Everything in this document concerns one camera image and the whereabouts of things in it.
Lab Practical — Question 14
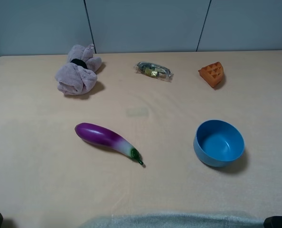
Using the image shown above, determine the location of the purple toy eggplant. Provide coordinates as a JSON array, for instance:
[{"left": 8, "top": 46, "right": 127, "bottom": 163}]
[{"left": 75, "top": 123, "right": 144, "bottom": 165}]

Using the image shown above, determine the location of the blue plastic bowl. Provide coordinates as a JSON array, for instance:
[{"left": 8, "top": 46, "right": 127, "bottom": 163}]
[{"left": 193, "top": 120, "right": 245, "bottom": 168}]

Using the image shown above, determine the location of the pink rolled towel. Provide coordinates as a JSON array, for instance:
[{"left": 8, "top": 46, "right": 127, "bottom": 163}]
[{"left": 55, "top": 44, "right": 102, "bottom": 95}]

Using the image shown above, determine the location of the black hair tie band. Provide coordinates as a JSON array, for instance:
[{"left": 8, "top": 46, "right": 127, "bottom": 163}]
[{"left": 70, "top": 59, "right": 88, "bottom": 69}]

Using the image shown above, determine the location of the orange toy waffle slice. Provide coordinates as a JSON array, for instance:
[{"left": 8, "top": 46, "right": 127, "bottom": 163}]
[{"left": 198, "top": 62, "right": 225, "bottom": 88}]

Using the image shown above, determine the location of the clear bag with cable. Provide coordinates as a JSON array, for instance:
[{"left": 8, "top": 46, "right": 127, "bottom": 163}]
[{"left": 134, "top": 62, "right": 173, "bottom": 82}]

